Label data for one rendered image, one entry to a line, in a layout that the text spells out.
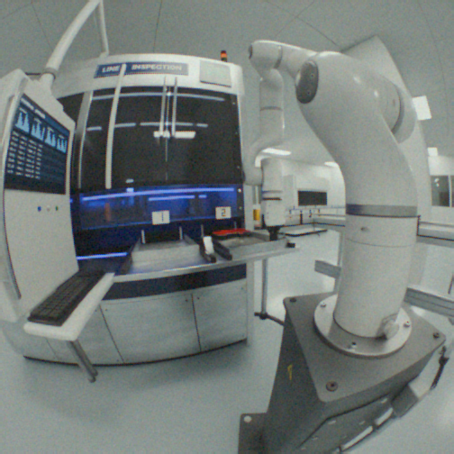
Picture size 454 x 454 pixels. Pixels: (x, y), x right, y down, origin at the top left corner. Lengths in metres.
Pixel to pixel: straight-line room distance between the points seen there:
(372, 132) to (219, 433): 1.18
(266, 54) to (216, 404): 1.53
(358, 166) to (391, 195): 0.06
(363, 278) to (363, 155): 0.16
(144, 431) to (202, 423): 0.31
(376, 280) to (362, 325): 0.07
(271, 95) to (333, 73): 0.49
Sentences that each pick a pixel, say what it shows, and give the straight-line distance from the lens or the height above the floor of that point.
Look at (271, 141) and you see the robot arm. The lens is 0.67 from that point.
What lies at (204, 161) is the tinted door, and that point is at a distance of 0.99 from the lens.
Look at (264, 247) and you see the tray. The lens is 0.68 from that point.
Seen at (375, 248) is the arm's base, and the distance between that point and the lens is 0.25.
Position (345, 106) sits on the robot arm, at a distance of 0.23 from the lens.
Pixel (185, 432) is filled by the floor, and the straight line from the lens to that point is 1.13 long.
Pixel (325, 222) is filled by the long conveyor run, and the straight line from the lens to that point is 1.55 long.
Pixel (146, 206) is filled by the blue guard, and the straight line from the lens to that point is 0.92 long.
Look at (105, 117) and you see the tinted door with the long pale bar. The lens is 1.10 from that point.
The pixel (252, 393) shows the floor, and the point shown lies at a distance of 1.22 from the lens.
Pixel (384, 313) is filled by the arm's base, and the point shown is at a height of 0.92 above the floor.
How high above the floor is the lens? 1.06
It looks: 7 degrees down
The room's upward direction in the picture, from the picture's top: 3 degrees counter-clockwise
